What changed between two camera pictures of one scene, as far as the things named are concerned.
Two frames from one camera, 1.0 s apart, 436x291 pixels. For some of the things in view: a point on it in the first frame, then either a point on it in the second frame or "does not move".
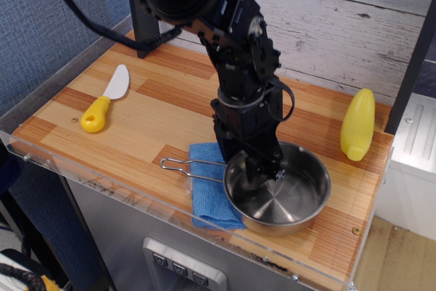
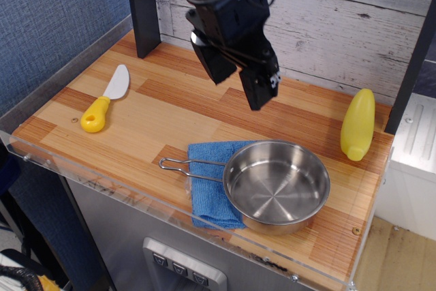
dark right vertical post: (409, 85) does not move
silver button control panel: (165, 268) does not move
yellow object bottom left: (50, 285) does not move
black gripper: (248, 112) to (234, 31)
